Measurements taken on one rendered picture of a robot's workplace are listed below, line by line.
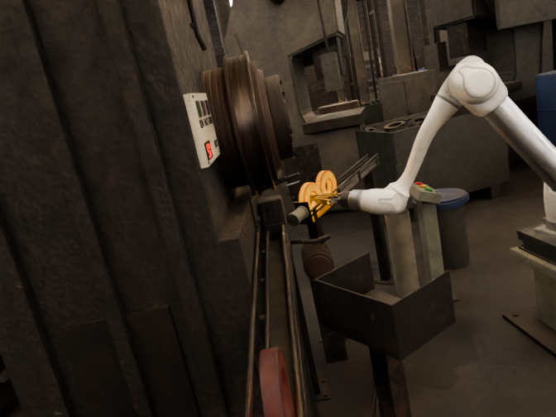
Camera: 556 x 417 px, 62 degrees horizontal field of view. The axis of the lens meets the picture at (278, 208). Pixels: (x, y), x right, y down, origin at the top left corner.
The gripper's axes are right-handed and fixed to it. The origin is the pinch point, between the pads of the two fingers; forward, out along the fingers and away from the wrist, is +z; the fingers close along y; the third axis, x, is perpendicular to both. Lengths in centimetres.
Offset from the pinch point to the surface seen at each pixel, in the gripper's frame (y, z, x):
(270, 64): 180, 139, 62
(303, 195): -6.8, -0.3, 3.0
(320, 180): 9.3, -0.5, 5.4
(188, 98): -92, -27, 54
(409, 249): 35, -32, -36
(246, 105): -65, -22, 49
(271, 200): -31.1, -1.0, 8.3
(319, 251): -18.5, -12.9, -17.2
